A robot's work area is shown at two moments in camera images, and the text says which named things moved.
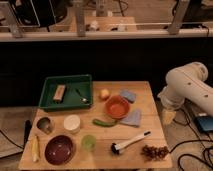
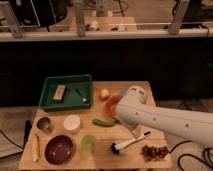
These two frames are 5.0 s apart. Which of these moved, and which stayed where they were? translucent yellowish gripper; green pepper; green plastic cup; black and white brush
Moved: translucent yellowish gripper
Stayed: green pepper; black and white brush; green plastic cup
